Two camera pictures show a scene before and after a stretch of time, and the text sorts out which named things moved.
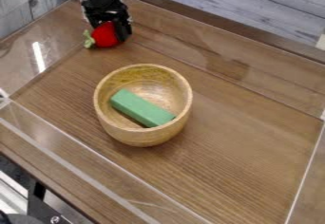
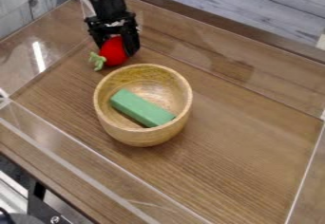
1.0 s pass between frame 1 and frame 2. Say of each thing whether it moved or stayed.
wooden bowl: stayed
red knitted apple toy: moved
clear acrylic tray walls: stayed
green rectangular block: stayed
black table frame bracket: stayed
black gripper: moved
